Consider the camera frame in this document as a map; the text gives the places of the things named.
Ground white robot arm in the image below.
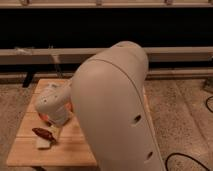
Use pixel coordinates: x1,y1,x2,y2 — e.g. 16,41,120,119
35,41,165,171

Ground grey horizontal rail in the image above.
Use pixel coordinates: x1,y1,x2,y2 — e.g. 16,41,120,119
0,46,213,65

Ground white sponge block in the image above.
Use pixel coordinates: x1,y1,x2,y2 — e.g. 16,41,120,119
36,129,59,149

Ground wooden table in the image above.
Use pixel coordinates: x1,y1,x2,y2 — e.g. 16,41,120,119
6,79,96,167

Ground black cable on floor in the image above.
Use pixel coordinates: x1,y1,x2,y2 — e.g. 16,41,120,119
165,78,213,171

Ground orange ceramic bowl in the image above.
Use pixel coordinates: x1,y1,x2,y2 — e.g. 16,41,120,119
39,103,72,126

